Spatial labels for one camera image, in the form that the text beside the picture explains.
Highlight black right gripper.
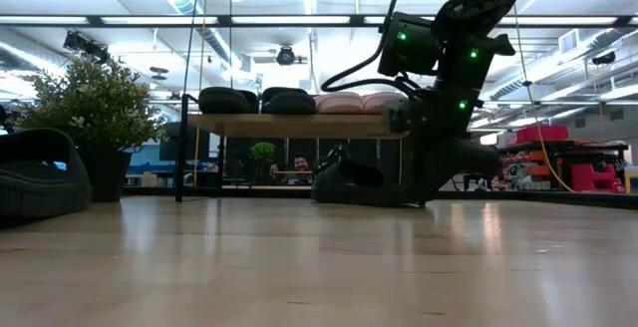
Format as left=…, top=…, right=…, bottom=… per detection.
left=406, top=95, right=503, bottom=206

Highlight black slide sandal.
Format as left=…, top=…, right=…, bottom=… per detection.
left=310, top=145, right=425, bottom=207
left=259, top=86, right=318, bottom=116
left=197, top=86, right=260, bottom=116
left=0, top=127, right=94, bottom=221

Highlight black rack with orange bins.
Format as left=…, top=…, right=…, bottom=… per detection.
left=497, top=140, right=630, bottom=192

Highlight red storage bins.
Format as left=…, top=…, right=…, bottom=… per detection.
left=507, top=124, right=570, bottom=144

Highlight person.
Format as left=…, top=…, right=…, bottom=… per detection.
left=271, top=153, right=318, bottom=186

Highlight small green background plant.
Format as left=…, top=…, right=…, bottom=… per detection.
left=248, top=141, right=278, bottom=183

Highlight black horizontal rig beam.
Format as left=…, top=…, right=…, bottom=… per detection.
left=0, top=14, right=638, bottom=28

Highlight dark background monitor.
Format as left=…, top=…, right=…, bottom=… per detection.
left=159, top=121, right=211, bottom=163

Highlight green potted plant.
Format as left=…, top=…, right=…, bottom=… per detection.
left=10, top=55, right=168, bottom=203

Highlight black ceiling spotlight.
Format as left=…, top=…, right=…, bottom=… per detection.
left=62, top=30, right=111, bottom=65

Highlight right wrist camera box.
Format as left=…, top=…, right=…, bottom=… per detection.
left=382, top=98, right=416, bottom=135

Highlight yellow hanging rope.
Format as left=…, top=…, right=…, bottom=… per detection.
left=511, top=2, right=577, bottom=194

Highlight silver air duct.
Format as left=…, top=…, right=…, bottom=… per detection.
left=487, top=27, right=638, bottom=103

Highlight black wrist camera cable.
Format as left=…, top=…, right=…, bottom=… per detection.
left=320, top=0, right=450, bottom=100

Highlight wooden shelf with black frame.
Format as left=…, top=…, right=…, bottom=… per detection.
left=173, top=92, right=435, bottom=207

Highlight black overhead camera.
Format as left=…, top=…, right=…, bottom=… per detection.
left=275, top=45, right=297, bottom=67

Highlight black hanging cable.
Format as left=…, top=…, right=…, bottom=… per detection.
left=179, top=0, right=202, bottom=100

